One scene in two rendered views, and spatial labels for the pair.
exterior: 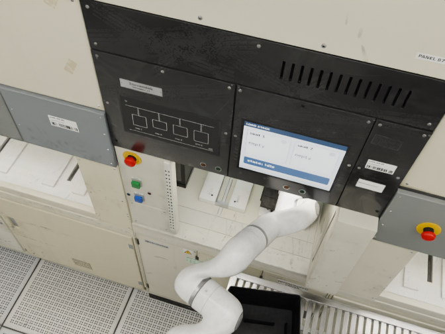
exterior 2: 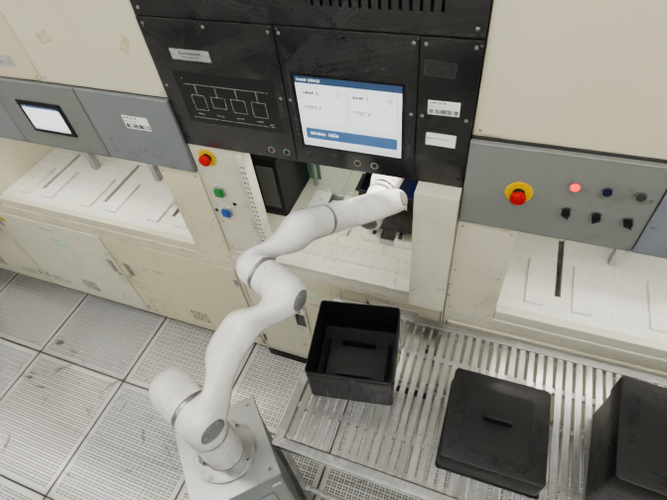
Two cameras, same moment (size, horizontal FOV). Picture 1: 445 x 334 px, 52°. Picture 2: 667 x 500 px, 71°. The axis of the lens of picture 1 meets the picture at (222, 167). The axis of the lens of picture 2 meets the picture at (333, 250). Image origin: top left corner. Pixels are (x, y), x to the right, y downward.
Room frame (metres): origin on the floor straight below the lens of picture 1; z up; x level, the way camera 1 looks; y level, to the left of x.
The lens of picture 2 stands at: (-0.24, -0.34, 2.27)
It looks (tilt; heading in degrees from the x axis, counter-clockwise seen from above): 49 degrees down; 13
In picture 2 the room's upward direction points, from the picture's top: 8 degrees counter-clockwise
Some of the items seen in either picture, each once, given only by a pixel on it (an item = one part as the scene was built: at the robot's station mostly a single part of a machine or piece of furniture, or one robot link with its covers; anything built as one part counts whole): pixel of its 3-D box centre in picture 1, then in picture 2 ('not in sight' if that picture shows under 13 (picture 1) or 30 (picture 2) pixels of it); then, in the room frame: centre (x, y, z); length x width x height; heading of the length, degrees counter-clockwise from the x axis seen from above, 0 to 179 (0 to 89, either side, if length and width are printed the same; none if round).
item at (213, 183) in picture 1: (228, 185); (331, 210); (1.15, -0.03, 0.89); 0.22 x 0.21 x 0.04; 167
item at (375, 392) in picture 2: (259, 333); (355, 351); (0.52, -0.19, 0.85); 0.28 x 0.28 x 0.17; 86
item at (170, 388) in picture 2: not in sight; (188, 408); (0.20, 0.23, 1.07); 0.19 x 0.12 x 0.24; 56
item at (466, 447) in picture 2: not in sight; (494, 427); (0.31, -0.62, 0.83); 0.29 x 0.29 x 0.13; 77
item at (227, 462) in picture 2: not in sight; (216, 441); (0.18, 0.20, 0.85); 0.19 x 0.19 x 0.18
